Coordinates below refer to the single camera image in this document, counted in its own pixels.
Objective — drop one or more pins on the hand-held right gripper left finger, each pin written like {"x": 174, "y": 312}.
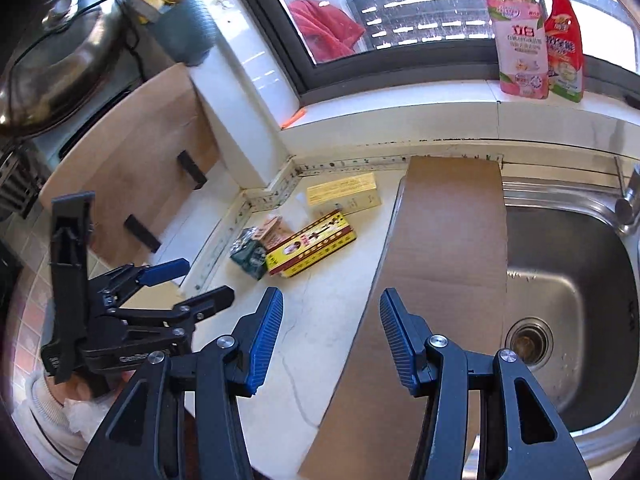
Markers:
{"x": 262, "y": 342}

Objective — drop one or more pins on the cream cardboard box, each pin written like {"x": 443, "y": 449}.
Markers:
{"x": 342, "y": 191}

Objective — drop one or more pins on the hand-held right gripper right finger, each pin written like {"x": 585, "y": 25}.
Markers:
{"x": 400, "y": 342}

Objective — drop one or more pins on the yellow red box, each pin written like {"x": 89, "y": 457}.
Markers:
{"x": 310, "y": 245}

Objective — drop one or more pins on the red spray bottle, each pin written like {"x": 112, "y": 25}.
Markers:
{"x": 565, "y": 45}

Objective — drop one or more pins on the black slatted wall rack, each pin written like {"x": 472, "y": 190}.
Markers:
{"x": 17, "y": 185}

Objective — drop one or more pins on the stainless steel sink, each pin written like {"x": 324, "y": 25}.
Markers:
{"x": 565, "y": 285}

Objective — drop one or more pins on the dark green small box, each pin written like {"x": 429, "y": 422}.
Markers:
{"x": 249, "y": 255}

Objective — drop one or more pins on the pink paper wrapper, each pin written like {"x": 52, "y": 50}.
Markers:
{"x": 272, "y": 232}

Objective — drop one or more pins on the person's left hand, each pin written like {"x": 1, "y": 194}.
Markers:
{"x": 85, "y": 387}

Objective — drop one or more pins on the brown cardboard sheet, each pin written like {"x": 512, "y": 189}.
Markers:
{"x": 440, "y": 285}

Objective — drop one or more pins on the person's left forearm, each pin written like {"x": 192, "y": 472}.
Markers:
{"x": 45, "y": 425}

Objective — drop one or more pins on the dark framed window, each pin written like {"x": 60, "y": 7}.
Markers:
{"x": 280, "y": 20}

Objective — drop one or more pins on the red cloth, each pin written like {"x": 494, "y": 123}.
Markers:
{"x": 325, "y": 30}

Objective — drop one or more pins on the small orange object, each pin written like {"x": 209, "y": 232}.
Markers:
{"x": 292, "y": 118}

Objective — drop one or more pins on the pink detergent pouch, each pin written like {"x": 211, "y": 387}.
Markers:
{"x": 520, "y": 35}

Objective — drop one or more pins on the wooden cutting board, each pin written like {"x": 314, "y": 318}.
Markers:
{"x": 125, "y": 160}

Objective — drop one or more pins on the teal utensil holder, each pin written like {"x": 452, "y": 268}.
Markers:
{"x": 187, "y": 32}

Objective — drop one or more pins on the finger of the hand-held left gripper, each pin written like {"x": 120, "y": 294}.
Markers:
{"x": 200, "y": 307}
{"x": 162, "y": 271}

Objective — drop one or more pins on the steel pot lid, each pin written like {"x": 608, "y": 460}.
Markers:
{"x": 55, "y": 55}

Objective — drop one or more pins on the steel faucet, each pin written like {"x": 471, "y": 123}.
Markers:
{"x": 629, "y": 205}

